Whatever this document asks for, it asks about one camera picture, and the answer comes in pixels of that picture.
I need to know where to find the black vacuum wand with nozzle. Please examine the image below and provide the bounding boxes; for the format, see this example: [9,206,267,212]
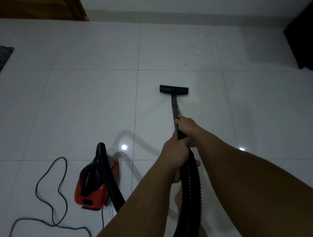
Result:
[159,85,189,141]

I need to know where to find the dark patterned rug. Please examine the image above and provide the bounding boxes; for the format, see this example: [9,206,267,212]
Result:
[0,46,14,73]

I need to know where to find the person's right forearm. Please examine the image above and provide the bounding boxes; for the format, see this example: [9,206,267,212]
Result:
[190,127,313,237]

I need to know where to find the person's right hand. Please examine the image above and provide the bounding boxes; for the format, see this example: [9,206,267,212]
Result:
[175,114,205,148]

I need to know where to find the scattered white crumbs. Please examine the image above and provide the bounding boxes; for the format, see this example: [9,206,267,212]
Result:
[182,33,211,66]

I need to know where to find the person's left hand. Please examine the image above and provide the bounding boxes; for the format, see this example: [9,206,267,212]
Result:
[160,131,191,183]

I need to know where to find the brown wooden door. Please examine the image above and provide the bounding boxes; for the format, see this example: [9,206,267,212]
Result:
[0,0,89,21]

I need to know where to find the black corrugated vacuum hose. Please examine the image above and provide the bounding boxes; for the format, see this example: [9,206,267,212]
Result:
[96,132,203,237]

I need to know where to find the person's left forearm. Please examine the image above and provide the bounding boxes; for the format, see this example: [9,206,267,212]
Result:
[96,156,180,237]

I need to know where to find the black power cord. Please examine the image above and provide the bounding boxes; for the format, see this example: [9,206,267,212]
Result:
[8,157,104,237]

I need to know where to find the red and black vacuum cleaner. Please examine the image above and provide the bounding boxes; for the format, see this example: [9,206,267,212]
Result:
[74,156,120,211]

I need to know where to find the dark furniture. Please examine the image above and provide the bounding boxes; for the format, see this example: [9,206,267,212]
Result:
[283,5,313,71]

